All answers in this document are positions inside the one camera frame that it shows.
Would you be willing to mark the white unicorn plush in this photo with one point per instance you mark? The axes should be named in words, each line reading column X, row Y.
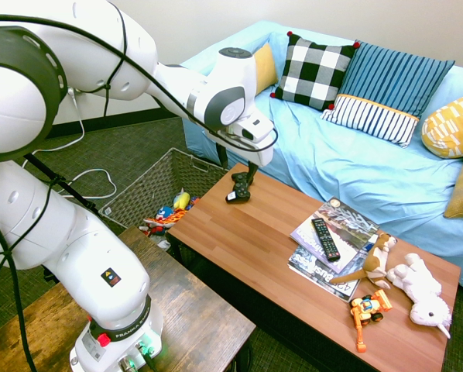
column 421, row 286

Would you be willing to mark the blue striped pillow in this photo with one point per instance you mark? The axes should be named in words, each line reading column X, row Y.
column 394, row 77

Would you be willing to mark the sofa with light blue cover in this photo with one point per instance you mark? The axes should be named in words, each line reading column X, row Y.
column 351, row 166

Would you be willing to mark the blue yellow fish plush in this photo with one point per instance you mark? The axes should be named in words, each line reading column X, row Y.
column 181, row 199

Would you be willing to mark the Captain America plush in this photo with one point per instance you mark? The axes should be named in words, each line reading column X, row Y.
column 164, row 214

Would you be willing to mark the black gamepad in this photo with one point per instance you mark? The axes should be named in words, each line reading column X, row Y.
column 239, row 190

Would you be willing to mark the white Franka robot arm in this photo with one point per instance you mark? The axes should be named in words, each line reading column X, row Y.
column 80, row 248

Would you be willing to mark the black white checkered pillow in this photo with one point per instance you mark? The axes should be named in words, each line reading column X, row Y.
column 313, row 71

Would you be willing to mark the business magazine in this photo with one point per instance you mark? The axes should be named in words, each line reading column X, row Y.
column 320, row 275

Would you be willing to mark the grey woven basket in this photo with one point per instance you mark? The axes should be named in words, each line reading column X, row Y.
column 154, row 182

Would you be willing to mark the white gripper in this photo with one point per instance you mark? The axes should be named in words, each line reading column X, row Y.
column 251, row 153

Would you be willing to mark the black TV remote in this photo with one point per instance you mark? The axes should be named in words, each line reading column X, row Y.
column 325, row 238

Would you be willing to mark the navy white striped pillow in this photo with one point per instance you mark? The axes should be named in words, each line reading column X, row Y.
column 371, row 118

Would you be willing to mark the wooden coffee table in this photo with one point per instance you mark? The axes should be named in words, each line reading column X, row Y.
column 262, row 252

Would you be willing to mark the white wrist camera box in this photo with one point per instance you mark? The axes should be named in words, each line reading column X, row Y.
column 256, row 128

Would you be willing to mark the orange toy excavator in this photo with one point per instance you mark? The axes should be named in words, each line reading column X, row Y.
column 365, row 308

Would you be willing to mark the orange flame pattern plush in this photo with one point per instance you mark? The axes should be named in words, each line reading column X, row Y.
column 165, row 221

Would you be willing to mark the orange blue toy truck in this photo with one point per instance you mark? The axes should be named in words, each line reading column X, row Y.
column 194, row 201

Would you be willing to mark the magazine with purple edge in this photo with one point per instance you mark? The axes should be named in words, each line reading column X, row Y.
column 347, row 224

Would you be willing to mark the yellow white patterned pillow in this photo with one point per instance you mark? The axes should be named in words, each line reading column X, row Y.
column 452, row 128

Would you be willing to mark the brown kangaroo plush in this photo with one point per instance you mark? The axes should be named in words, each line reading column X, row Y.
column 376, row 257

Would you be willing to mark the plain yellow pillow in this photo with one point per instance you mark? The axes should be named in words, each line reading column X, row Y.
column 266, row 67

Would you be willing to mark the dark rustic wooden stand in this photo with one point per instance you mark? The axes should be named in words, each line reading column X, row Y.
column 185, row 310

